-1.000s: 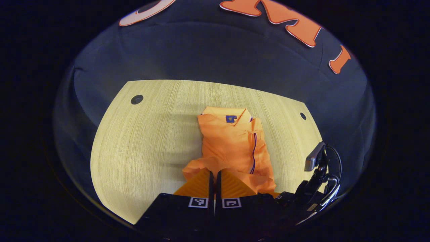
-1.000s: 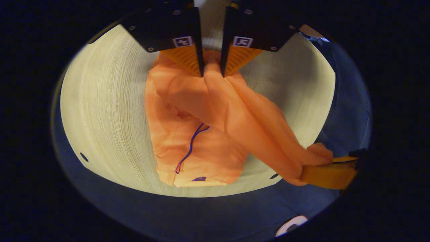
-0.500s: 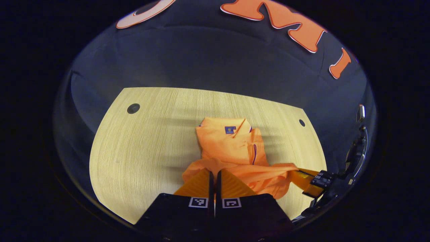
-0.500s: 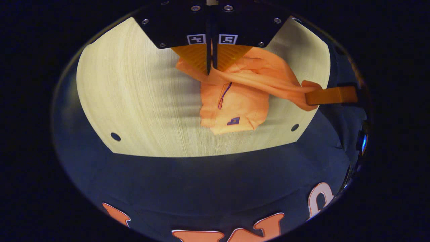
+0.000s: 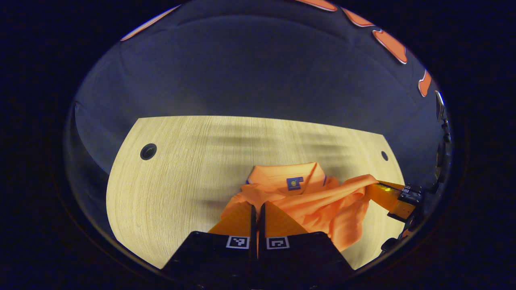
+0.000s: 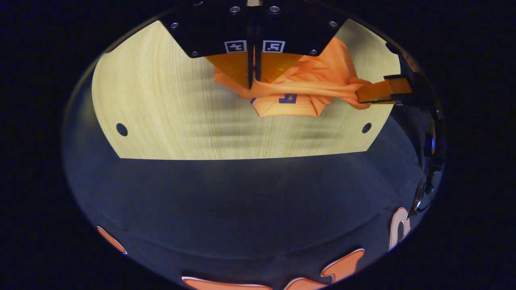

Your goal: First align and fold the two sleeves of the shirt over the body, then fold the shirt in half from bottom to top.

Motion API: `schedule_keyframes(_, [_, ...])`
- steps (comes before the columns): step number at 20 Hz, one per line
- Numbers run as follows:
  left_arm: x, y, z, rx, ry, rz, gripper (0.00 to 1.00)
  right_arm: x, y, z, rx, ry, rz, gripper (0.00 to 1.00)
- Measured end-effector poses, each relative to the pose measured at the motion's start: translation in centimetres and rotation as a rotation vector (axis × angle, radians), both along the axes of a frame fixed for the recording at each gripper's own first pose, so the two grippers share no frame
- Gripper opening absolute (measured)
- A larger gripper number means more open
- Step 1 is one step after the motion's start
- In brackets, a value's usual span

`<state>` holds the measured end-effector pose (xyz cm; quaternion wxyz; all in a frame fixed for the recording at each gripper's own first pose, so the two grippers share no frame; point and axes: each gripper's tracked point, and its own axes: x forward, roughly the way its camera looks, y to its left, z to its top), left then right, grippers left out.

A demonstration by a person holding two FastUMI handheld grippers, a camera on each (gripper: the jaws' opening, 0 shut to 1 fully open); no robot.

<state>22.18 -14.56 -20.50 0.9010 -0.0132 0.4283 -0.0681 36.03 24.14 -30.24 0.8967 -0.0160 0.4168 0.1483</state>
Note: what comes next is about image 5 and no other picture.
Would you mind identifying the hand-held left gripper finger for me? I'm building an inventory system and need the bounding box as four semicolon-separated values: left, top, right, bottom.
258;201;356;290
161;203;258;290

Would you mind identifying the orange T-shirt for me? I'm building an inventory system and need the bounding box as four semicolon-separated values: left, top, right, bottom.
220;162;379;252

